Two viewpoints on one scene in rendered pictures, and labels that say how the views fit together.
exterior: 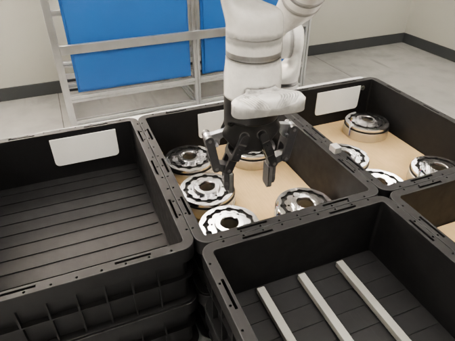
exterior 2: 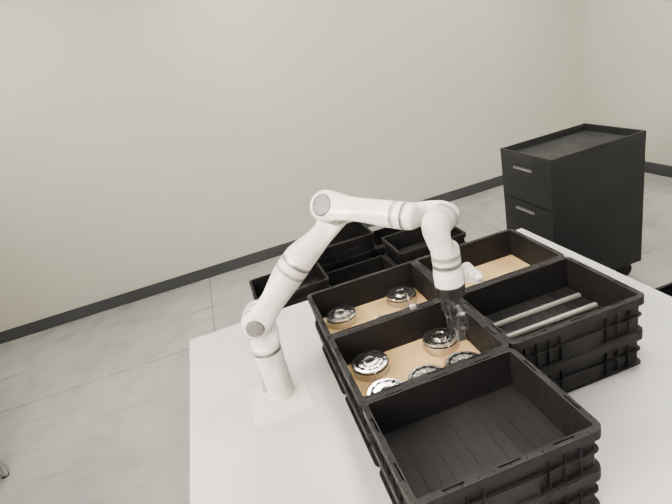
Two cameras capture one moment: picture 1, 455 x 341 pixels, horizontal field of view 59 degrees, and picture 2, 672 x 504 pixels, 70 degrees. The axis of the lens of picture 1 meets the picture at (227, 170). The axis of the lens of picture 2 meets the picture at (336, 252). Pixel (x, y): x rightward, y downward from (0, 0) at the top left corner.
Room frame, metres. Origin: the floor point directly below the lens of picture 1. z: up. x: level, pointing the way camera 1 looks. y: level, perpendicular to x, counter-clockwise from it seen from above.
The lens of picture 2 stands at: (0.53, 1.05, 1.69)
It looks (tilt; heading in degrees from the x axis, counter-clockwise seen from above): 23 degrees down; 282
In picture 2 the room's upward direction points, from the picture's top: 13 degrees counter-clockwise
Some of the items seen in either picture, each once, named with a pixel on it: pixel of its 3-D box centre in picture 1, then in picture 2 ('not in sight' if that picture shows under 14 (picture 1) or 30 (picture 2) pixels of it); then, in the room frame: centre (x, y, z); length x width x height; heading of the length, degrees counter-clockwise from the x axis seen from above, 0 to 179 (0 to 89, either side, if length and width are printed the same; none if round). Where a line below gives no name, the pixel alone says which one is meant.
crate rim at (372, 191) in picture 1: (242, 154); (412, 345); (0.61, -0.03, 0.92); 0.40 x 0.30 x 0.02; 22
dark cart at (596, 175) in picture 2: not in sight; (569, 213); (-0.33, -1.83, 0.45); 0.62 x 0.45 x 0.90; 23
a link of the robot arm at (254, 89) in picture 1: (257, 75); (455, 269); (0.48, -0.04, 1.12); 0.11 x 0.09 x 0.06; 16
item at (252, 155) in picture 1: (252, 145); (370, 361); (0.74, -0.05, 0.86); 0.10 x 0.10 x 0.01
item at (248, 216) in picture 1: (229, 225); (464, 363); (0.49, 0.00, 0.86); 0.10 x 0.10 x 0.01
